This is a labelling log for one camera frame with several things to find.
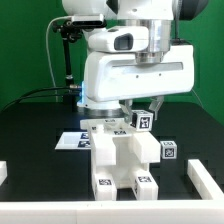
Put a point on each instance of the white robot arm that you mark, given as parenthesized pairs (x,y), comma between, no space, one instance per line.
(157,15)

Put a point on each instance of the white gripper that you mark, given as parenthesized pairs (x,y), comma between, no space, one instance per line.
(111,77)

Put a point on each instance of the white marker cube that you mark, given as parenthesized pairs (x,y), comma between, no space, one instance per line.
(168,150)
(142,120)

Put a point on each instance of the white marker base plate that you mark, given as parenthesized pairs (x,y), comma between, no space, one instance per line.
(73,141)

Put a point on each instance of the white chair back frame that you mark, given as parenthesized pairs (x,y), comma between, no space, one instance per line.
(114,126)

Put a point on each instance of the white small block left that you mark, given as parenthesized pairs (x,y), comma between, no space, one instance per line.
(3,171)

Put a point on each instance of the white border wall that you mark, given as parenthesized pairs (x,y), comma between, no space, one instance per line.
(209,209)

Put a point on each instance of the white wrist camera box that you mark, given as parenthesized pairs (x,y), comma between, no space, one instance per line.
(120,39)

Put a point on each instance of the white chair seat block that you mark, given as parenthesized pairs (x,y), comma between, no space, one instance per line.
(118,153)

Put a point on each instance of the black camera on stand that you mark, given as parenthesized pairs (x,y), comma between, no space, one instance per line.
(71,29)

